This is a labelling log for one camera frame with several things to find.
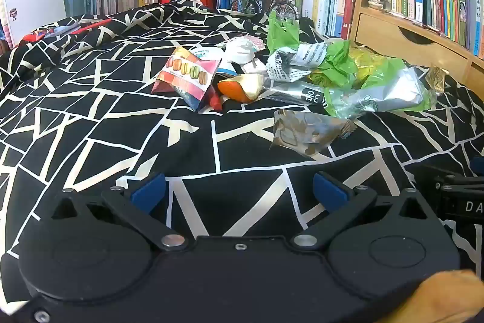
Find small red packet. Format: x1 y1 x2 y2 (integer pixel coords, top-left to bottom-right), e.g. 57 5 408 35
205 84 224 112

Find person's left forearm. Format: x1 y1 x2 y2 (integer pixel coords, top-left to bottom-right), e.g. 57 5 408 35
410 269 484 323

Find white crumpled packet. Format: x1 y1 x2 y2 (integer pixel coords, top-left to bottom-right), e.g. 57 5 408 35
222 36 266 67

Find miniature bicycle model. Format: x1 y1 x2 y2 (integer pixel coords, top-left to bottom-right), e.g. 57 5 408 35
230 0 300 21

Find orange snack packet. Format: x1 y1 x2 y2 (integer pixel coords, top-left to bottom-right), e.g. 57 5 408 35
217 73 264 103

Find macaron print snack packet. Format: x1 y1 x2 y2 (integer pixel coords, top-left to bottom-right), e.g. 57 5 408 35
151 47 222 112

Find dark clear packet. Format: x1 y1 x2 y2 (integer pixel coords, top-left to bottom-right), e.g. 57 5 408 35
264 78 330 106

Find small gold snack packet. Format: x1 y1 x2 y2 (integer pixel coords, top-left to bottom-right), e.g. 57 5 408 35
424 65 449 95

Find brown clear wrapper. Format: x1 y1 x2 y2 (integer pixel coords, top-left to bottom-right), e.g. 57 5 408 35
270 109 357 158

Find black white patterned blanket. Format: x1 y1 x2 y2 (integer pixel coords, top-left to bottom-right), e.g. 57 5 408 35
0 0 484 308

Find silver green snack packet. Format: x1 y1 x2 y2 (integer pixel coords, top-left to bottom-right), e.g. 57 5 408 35
323 66 438 120

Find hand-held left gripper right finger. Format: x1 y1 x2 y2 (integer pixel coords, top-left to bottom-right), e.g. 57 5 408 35
289 172 441 250

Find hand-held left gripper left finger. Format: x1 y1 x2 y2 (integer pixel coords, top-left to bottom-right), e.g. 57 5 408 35
51 173 188 250

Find wooden drawer organizer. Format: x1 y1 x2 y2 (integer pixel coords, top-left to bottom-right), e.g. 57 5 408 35
347 0 484 90

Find green printed wrapper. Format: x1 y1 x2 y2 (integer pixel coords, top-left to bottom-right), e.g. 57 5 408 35
266 11 358 87

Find red flat book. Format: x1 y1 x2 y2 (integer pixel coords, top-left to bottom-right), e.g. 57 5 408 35
19 18 115 46

